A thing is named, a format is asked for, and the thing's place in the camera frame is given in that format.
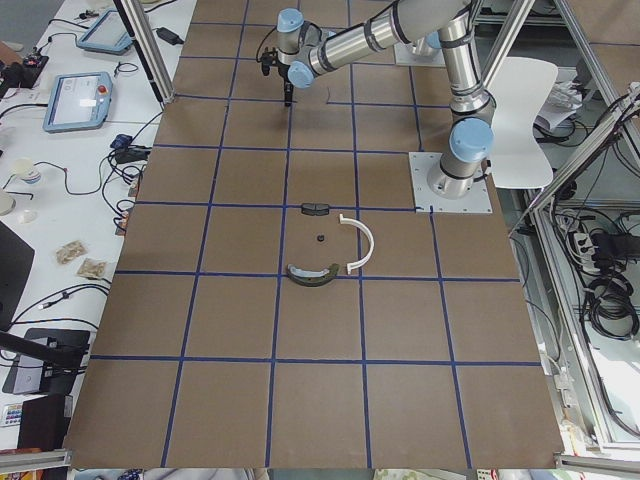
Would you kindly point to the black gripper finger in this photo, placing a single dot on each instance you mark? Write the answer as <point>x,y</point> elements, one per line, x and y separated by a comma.
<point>288,96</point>

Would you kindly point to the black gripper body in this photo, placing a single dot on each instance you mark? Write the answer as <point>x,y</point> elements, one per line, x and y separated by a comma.
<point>287,82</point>

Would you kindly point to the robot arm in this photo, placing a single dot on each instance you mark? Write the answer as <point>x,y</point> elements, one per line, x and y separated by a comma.
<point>306,51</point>
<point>472,107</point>

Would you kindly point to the black power adapter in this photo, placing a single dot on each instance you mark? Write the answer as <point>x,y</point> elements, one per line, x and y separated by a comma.
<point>169,36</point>

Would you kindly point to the black brake pad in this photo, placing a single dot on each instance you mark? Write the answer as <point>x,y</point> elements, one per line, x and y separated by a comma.
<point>314,209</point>

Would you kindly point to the far blue teach pendant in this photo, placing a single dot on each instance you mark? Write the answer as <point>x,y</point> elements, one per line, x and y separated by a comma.
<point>106,35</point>

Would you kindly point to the blue teach pendant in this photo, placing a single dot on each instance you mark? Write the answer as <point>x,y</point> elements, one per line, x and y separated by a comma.
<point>106,35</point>
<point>79,101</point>

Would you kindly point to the near blue teach pendant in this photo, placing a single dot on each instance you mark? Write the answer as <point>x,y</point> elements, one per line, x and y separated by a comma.
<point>79,101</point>

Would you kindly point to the white plastic chair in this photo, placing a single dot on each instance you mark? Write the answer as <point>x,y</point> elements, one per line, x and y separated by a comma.
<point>520,88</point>

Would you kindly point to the small parts bag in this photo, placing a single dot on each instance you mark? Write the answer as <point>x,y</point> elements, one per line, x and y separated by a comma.
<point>69,252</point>
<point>92,269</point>

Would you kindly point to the white paper cup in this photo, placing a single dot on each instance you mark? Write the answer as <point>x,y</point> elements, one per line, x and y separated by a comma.
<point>26,170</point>

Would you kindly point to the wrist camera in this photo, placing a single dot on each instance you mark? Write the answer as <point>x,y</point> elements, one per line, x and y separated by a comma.
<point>268,60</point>

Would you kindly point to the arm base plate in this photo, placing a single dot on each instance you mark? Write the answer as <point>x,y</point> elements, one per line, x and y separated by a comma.
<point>418,55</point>
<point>434,192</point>

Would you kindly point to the aluminium frame post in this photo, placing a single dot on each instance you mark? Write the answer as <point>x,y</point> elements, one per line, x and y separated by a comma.
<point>139,30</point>

